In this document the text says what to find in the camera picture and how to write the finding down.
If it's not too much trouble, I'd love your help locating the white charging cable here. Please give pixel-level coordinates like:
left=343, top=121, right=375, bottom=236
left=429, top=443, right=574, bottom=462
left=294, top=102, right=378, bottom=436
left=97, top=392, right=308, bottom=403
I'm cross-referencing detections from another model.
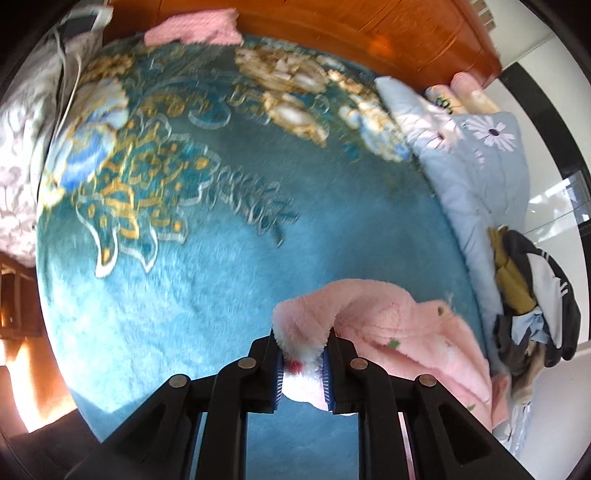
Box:
left=52, top=22, right=84, bottom=135

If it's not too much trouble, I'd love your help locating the black white striped jacket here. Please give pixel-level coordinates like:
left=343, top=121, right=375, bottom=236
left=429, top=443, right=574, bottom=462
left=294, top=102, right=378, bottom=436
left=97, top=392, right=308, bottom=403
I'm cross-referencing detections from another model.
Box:
left=503, top=230, right=581, bottom=368

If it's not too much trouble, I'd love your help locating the white black sliding wardrobe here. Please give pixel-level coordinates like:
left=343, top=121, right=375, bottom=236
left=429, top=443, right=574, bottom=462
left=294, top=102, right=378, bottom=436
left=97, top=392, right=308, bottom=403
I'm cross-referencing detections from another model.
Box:
left=487, top=27, right=590, bottom=479

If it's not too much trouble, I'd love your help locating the black charger adapter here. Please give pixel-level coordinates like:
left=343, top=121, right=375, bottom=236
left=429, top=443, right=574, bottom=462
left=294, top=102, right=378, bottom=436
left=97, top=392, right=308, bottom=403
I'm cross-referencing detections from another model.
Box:
left=57, top=5, right=113, bottom=37

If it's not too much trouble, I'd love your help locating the grey floral cushion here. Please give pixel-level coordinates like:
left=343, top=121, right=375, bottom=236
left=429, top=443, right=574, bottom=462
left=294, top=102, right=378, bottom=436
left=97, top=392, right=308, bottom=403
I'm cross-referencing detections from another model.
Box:
left=1, top=31, right=102, bottom=268

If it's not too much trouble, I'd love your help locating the light blue floral quilt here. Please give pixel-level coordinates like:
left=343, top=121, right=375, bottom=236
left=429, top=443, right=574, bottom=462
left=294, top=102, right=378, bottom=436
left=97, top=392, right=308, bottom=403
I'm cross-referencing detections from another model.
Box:
left=373, top=75, right=532, bottom=458

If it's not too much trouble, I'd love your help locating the beige fleece garment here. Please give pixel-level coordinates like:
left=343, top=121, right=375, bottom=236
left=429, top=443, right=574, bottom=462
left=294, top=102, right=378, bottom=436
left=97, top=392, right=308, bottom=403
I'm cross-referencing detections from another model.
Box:
left=511, top=343, right=547, bottom=405

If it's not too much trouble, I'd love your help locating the light blue shirt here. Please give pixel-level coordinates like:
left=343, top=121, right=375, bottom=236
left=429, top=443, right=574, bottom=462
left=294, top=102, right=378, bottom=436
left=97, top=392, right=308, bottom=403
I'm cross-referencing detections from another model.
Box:
left=511, top=307, right=551, bottom=345

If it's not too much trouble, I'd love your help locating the pink floral pillow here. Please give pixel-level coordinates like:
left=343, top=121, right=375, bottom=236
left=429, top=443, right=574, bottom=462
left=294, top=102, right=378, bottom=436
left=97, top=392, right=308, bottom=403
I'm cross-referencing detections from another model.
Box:
left=425, top=84, right=468, bottom=115
left=450, top=72, right=500, bottom=114

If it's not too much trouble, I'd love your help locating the dark grey garment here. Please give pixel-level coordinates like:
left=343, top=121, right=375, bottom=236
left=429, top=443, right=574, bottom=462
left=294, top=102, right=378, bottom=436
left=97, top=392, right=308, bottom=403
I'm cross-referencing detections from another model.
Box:
left=493, top=315, right=531, bottom=378

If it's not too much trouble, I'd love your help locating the orange wooden headboard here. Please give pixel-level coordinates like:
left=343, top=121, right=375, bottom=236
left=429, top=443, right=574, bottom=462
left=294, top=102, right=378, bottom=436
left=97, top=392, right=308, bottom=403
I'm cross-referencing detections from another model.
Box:
left=105, top=0, right=502, bottom=91

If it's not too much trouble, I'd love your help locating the teal floral bed blanket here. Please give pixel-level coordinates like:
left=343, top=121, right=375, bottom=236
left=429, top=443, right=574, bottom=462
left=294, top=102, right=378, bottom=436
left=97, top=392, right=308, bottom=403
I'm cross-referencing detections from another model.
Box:
left=35, top=34, right=491, bottom=480

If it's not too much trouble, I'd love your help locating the pink fleece floral garment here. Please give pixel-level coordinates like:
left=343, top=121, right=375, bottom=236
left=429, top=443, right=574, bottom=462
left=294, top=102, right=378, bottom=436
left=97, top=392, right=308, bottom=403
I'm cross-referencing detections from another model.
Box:
left=273, top=279, right=510, bottom=430

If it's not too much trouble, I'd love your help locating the row of picture frames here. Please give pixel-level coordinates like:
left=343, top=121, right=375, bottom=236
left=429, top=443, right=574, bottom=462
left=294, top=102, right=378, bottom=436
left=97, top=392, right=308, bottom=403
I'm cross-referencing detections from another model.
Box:
left=470, top=0, right=496, bottom=32

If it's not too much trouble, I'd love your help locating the mustard yellow garment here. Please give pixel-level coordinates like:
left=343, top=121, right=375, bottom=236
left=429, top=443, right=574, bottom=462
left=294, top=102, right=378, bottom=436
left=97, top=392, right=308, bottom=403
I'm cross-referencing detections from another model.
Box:
left=488, top=227, right=537, bottom=315

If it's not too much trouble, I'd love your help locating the pink knitted cloth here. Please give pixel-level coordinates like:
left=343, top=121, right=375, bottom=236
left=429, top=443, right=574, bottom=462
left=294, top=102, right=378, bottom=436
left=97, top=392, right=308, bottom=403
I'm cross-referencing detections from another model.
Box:
left=143, top=8, right=243, bottom=47

